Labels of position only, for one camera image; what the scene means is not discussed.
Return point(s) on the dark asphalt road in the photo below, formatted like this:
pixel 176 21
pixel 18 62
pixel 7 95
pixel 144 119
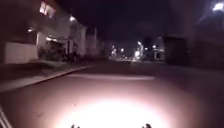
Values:
pixel 113 86

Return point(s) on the row of buildings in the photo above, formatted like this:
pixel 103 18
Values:
pixel 95 45

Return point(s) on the dark building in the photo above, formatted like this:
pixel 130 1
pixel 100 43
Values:
pixel 175 50

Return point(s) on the white building with lit sign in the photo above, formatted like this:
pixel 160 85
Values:
pixel 53 26

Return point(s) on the robot's own part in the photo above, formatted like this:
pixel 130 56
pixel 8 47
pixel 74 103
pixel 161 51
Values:
pixel 146 126
pixel 75 126

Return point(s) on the pale kerb strip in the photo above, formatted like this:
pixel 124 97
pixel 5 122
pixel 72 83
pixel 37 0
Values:
pixel 40 78

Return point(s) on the street lamp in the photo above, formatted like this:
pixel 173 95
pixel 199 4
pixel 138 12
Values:
pixel 218 6

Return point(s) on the pale wall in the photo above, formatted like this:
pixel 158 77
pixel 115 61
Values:
pixel 20 52

